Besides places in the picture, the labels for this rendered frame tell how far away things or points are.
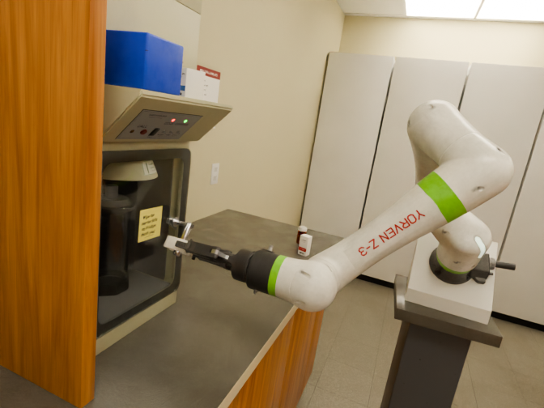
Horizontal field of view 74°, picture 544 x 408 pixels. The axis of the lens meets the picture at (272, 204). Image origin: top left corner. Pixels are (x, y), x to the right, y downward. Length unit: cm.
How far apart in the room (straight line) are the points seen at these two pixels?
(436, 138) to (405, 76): 274
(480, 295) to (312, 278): 79
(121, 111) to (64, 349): 43
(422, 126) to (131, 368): 85
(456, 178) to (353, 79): 291
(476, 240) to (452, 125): 43
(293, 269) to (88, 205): 41
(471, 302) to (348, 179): 245
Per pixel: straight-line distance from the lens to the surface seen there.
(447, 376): 152
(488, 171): 86
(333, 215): 375
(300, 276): 76
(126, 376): 87
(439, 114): 93
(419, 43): 415
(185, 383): 85
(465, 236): 121
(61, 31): 65
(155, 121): 74
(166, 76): 70
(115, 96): 68
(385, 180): 362
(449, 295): 140
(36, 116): 69
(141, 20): 82
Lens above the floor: 149
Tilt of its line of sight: 13 degrees down
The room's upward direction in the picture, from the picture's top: 8 degrees clockwise
